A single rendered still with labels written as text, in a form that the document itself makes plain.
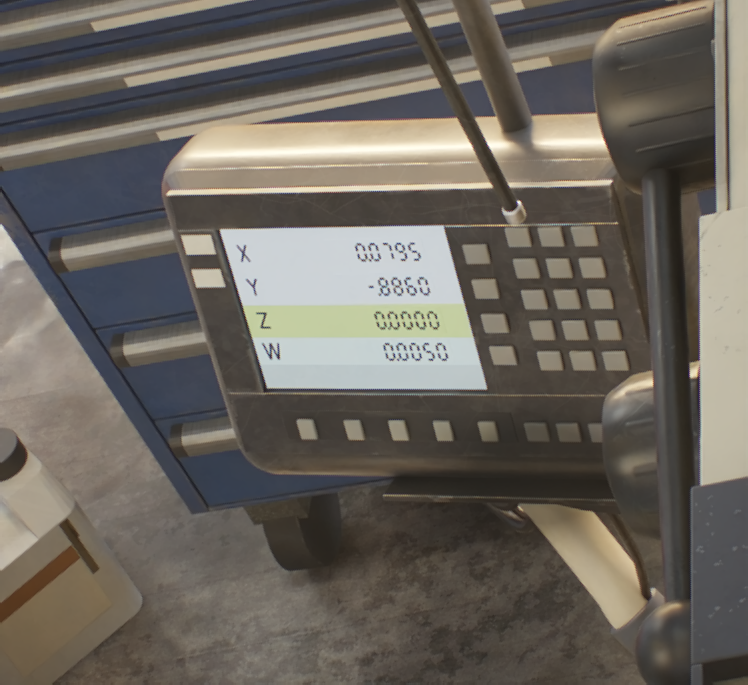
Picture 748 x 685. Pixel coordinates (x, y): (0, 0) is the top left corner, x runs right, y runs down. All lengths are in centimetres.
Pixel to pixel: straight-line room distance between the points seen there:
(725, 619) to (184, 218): 120
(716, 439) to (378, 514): 267
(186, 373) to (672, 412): 223
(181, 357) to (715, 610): 239
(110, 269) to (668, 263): 210
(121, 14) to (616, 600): 93
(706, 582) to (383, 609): 264
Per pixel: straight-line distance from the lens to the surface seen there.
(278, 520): 377
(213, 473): 369
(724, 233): 127
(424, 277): 225
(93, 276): 348
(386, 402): 231
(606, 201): 217
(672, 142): 141
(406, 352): 229
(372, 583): 382
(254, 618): 385
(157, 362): 357
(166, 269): 346
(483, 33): 217
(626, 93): 141
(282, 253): 229
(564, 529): 246
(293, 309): 231
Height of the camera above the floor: 277
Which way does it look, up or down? 43 degrees down
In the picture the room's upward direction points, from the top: 30 degrees counter-clockwise
